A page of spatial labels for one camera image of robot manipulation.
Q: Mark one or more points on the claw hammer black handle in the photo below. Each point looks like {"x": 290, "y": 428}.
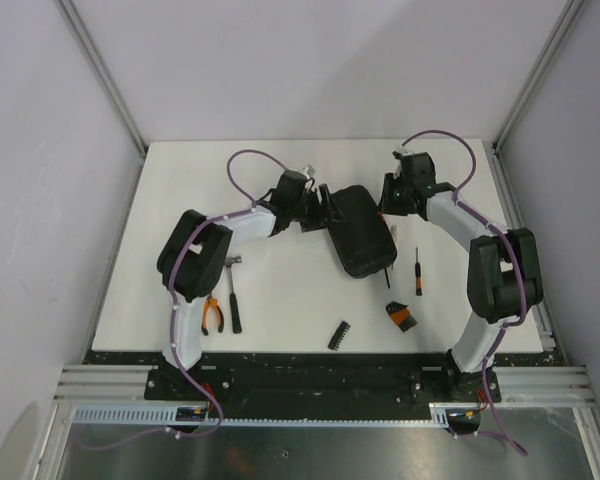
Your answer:
{"x": 233, "y": 300}

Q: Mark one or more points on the small precision screwdriver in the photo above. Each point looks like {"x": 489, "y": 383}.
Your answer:
{"x": 418, "y": 274}

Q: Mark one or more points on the orange handled pliers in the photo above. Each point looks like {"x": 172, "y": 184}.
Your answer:
{"x": 212, "y": 309}

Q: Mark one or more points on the left aluminium frame post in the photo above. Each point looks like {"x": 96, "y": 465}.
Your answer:
{"x": 94, "y": 59}

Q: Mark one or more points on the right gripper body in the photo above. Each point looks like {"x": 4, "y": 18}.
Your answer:
{"x": 395, "y": 198}

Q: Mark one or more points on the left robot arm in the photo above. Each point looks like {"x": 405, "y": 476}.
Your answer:
{"x": 192, "y": 261}

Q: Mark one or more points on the aluminium frame post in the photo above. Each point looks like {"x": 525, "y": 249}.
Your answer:
{"x": 94, "y": 59}
{"x": 552, "y": 47}

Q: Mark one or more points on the right aluminium frame post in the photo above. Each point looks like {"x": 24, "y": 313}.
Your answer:
{"x": 552, "y": 47}

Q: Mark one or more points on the black plastic tool case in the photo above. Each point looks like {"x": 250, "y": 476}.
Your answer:
{"x": 363, "y": 242}

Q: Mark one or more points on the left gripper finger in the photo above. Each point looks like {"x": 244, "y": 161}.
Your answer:
{"x": 331, "y": 212}
{"x": 324, "y": 192}

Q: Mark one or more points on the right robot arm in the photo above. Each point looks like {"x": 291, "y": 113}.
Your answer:
{"x": 504, "y": 278}

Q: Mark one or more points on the grey slotted cable duct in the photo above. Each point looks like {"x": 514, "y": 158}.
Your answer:
{"x": 407, "y": 416}

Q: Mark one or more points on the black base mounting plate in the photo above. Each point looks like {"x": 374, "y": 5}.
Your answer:
{"x": 324, "y": 383}

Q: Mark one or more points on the black bit holder strip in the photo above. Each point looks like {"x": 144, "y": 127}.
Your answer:
{"x": 338, "y": 336}

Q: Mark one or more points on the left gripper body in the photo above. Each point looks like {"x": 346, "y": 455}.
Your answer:
{"x": 312, "y": 216}

